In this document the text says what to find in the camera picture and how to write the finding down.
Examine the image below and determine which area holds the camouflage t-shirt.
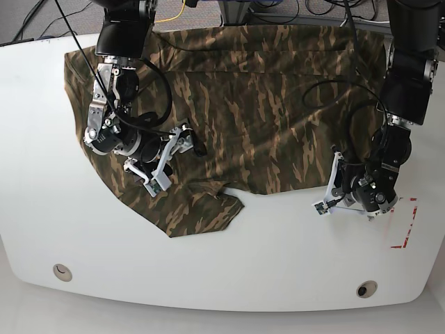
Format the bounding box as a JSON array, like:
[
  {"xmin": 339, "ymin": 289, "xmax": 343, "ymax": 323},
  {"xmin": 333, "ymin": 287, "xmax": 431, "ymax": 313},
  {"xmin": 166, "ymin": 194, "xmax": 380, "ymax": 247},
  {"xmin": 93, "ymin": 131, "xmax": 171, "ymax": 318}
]
[{"xmin": 81, "ymin": 26, "xmax": 386, "ymax": 237}]

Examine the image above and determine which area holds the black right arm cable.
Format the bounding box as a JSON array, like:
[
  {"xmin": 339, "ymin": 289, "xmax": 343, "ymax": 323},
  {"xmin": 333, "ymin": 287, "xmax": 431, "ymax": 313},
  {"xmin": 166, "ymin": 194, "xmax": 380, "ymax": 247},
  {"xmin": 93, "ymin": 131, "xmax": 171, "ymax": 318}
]
[{"xmin": 114, "ymin": 57, "xmax": 173, "ymax": 135}]

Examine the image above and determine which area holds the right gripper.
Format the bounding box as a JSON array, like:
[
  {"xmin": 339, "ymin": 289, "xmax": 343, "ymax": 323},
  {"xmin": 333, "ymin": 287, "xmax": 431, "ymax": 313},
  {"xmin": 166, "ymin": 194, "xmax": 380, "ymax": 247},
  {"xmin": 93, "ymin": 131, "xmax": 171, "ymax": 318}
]
[{"xmin": 123, "ymin": 122, "xmax": 207, "ymax": 184}]

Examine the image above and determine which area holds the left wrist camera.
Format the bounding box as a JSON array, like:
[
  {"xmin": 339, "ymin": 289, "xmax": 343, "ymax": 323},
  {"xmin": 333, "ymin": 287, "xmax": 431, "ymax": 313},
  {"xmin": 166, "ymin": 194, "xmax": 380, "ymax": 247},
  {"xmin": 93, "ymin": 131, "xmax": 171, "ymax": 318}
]
[{"xmin": 312, "ymin": 200, "xmax": 331, "ymax": 216}]

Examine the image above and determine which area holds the aluminium frame stand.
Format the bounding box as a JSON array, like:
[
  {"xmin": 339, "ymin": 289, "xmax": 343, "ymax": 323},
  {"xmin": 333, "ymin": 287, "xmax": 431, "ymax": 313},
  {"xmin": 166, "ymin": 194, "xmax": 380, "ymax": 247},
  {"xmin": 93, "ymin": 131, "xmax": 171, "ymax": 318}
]
[{"xmin": 217, "ymin": 1, "xmax": 269, "ymax": 26}]

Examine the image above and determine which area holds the left table cable grommet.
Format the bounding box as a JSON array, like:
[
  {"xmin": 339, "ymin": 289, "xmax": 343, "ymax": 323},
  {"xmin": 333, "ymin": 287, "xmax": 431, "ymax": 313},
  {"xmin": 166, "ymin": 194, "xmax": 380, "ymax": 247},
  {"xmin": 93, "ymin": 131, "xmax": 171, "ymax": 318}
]
[{"xmin": 53, "ymin": 264, "xmax": 72, "ymax": 283}]

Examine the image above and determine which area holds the red tape rectangle marking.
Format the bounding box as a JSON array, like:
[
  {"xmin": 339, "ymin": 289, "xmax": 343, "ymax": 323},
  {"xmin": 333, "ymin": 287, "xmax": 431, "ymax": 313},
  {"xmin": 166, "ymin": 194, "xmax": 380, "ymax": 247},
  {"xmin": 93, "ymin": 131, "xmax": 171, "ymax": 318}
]
[{"xmin": 386, "ymin": 197, "xmax": 419, "ymax": 249}]

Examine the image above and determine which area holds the table cable grommet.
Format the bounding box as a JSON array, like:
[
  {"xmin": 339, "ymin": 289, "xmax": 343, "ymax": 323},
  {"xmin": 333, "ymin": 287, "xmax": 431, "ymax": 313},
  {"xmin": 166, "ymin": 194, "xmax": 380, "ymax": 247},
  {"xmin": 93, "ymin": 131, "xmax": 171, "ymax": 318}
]
[
  {"xmin": 356, "ymin": 280, "xmax": 378, "ymax": 299},
  {"xmin": 53, "ymin": 264, "xmax": 72, "ymax": 283}
]

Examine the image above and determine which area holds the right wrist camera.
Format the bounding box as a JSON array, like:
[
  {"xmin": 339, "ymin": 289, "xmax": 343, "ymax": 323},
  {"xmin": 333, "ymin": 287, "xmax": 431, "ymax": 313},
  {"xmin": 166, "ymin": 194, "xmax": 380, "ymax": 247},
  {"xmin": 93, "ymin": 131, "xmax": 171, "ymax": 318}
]
[{"xmin": 143, "ymin": 173, "xmax": 172, "ymax": 198}]

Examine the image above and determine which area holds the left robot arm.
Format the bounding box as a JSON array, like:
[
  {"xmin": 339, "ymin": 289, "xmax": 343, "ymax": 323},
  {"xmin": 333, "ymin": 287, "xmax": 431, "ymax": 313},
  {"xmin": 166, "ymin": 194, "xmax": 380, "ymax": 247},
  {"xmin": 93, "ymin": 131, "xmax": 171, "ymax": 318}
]
[{"xmin": 314, "ymin": 1, "xmax": 444, "ymax": 218}]

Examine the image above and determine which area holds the right table cable grommet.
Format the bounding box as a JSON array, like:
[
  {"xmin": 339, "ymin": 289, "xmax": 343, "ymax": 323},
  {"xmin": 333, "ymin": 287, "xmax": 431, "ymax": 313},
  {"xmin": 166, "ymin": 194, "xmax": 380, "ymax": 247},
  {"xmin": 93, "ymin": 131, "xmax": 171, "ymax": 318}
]
[{"xmin": 356, "ymin": 280, "xmax": 378, "ymax": 299}]

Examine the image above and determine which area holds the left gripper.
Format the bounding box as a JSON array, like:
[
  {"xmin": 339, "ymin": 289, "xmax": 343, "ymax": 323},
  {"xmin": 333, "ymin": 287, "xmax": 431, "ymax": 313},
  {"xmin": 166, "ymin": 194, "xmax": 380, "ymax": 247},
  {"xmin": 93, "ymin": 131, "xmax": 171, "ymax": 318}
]
[{"xmin": 323, "ymin": 150, "xmax": 374, "ymax": 219}]

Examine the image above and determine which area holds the black looped cable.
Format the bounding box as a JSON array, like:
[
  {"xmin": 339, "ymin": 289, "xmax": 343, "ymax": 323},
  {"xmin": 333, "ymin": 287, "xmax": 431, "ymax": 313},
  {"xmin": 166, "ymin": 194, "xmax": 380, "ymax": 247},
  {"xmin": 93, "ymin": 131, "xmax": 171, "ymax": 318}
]
[{"xmin": 302, "ymin": 79, "xmax": 385, "ymax": 116}]

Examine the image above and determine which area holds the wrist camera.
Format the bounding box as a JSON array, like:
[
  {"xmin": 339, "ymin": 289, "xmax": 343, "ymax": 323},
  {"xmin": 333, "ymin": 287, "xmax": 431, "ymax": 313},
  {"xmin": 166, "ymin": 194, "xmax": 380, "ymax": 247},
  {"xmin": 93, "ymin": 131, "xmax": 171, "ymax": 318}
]
[
  {"xmin": 143, "ymin": 173, "xmax": 172, "ymax": 198},
  {"xmin": 312, "ymin": 200, "xmax": 331, "ymax": 216}
]

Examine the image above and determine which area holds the yellow cable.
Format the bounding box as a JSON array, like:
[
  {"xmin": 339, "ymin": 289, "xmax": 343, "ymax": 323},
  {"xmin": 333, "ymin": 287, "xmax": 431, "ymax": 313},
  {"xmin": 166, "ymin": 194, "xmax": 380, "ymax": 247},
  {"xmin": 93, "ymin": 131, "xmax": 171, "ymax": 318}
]
[{"xmin": 154, "ymin": 0, "xmax": 184, "ymax": 24}]

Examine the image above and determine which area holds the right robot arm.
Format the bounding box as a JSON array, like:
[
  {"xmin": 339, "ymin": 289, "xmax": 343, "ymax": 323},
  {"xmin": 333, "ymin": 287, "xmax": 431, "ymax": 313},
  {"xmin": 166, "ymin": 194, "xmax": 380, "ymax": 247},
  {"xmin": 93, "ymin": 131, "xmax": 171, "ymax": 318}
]
[{"xmin": 83, "ymin": 1, "xmax": 206, "ymax": 195}]

